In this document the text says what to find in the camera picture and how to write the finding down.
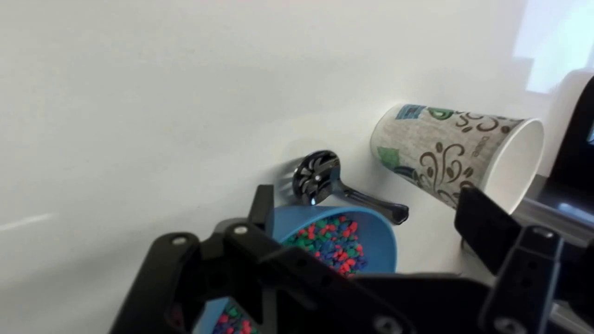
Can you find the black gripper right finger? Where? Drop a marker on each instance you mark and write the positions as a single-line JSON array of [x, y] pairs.
[[533, 267]]

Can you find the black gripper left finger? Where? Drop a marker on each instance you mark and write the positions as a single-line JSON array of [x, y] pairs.
[[184, 282]]

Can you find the dark metal fork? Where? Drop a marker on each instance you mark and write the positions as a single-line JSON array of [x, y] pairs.
[[318, 174]]

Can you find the patterned paper coffee cup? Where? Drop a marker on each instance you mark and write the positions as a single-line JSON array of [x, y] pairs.
[[444, 150]]

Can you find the blue bowl with beads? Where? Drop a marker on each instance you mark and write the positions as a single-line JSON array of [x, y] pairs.
[[347, 237]]

